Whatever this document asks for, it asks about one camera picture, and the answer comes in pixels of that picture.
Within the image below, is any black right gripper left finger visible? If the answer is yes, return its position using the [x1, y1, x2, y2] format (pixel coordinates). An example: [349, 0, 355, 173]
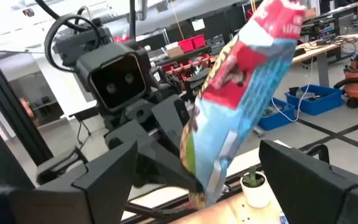
[0, 139, 139, 224]

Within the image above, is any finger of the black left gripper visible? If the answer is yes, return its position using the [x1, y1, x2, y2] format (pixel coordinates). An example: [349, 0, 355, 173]
[106, 120, 205, 194]
[152, 95, 191, 156]

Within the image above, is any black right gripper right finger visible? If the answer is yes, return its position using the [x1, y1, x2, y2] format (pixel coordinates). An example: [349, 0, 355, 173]
[259, 139, 358, 224]

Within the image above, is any blue and red granola bar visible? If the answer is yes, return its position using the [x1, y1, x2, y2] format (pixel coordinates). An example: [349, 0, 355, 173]
[180, 0, 307, 210]

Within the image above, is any black shelf with red bins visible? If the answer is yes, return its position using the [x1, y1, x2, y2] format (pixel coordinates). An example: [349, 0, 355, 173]
[154, 52, 220, 83]

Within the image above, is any small plant in white pot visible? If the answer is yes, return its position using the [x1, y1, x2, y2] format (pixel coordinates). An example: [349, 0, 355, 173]
[239, 165, 273, 209]

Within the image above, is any cardboard box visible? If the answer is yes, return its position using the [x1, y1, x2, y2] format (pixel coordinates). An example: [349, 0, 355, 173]
[165, 43, 185, 59]

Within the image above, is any red storage bin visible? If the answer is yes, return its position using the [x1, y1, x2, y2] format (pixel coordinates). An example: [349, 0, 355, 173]
[191, 34, 207, 50]
[178, 39, 195, 53]

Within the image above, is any blue storage bin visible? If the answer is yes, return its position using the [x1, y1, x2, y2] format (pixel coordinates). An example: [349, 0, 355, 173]
[285, 83, 344, 116]
[257, 97, 297, 132]

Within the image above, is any white paper sheet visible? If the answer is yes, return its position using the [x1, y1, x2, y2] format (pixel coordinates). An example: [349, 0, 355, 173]
[191, 18, 206, 32]

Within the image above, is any wooden table with grey leg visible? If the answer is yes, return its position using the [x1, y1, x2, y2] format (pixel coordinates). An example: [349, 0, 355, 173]
[291, 30, 358, 88]

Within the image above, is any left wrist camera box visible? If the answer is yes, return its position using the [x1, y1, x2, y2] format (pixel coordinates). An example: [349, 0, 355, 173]
[75, 42, 152, 113]

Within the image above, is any white cable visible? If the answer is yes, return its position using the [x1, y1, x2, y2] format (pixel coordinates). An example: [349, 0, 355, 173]
[271, 55, 315, 123]

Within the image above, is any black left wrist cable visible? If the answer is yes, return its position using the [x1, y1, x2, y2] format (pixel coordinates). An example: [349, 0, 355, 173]
[44, 14, 102, 74]

